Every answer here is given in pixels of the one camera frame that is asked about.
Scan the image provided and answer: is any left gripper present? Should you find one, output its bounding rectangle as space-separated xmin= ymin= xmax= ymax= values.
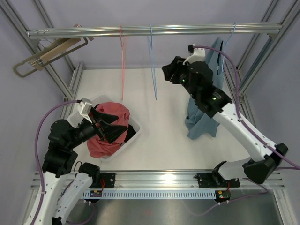
xmin=67 ymin=107 xmax=128 ymax=150

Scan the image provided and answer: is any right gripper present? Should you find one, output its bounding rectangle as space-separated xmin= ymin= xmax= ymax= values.
xmin=162 ymin=57 xmax=199 ymax=100

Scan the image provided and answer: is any red t shirt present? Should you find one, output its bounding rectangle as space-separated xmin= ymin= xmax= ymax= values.
xmin=87 ymin=102 xmax=130 ymax=158

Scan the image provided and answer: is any black t shirt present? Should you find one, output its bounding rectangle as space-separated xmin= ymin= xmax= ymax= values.
xmin=124 ymin=124 xmax=136 ymax=143

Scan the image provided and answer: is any light blue wire hanger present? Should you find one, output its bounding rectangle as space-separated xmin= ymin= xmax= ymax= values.
xmin=147 ymin=24 xmax=158 ymax=100

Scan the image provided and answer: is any pink wire hanger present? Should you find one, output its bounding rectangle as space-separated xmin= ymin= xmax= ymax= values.
xmin=119 ymin=25 xmax=128 ymax=101

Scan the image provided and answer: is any blue t shirt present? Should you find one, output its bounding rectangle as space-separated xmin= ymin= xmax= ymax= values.
xmin=185 ymin=50 xmax=224 ymax=140

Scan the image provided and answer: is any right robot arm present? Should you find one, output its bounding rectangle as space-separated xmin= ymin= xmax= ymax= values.
xmin=162 ymin=56 xmax=288 ymax=186

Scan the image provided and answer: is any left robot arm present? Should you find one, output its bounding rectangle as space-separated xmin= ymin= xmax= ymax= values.
xmin=25 ymin=108 xmax=128 ymax=225

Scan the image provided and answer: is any wooden hanger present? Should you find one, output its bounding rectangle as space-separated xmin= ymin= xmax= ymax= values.
xmin=29 ymin=37 xmax=94 ymax=72

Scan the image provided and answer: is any olive flat hanger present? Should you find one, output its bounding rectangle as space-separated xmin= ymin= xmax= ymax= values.
xmin=12 ymin=38 xmax=89 ymax=78

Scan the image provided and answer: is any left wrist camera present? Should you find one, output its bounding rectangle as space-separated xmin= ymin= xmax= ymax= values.
xmin=77 ymin=98 xmax=92 ymax=123

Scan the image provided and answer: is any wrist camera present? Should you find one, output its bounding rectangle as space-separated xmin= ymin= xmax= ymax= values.
xmin=183 ymin=45 xmax=206 ymax=65
xmin=77 ymin=98 xmax=92 ymax=123

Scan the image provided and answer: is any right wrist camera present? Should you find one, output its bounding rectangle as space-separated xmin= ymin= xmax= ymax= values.
xmin=183 ymin=45 xmax=206 ymax=65

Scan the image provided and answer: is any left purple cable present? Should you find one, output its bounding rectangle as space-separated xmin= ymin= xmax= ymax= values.
xmin=30 ymin=99 xmax=97 ymax=225

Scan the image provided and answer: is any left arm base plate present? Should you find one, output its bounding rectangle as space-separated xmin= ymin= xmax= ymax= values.
xmin=91 ymin=172 xmax=116 ymax=188

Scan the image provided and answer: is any front aluminium rail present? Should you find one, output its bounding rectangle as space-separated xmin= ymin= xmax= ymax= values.
xmin=30 ymin=170 xmax=285 ymax=189

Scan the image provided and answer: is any white slotted cable duct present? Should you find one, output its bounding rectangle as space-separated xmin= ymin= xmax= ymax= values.
xmin=82 ymin=190 xmax=216 ymax=199

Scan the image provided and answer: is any aluminium hanging rail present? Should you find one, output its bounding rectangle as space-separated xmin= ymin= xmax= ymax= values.
xmin=26 ymin=22 xmax=283 ymax=39

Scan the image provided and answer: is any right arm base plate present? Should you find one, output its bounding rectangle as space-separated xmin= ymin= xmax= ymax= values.
xmin=194 ymin=172 xmax=240 ymax=188

